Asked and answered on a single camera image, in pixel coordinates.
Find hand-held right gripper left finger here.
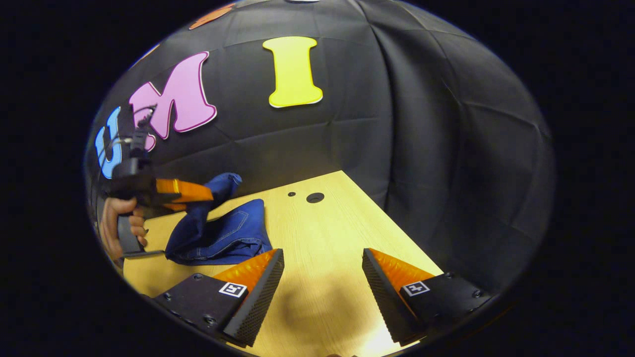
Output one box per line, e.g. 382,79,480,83
151,248,285,348

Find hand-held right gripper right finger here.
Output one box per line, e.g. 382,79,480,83
362,248,497,347

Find black backdrop cloth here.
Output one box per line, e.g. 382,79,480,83
84,0,555,298

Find blue denim jeans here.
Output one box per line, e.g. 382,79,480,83
165,173,273,266

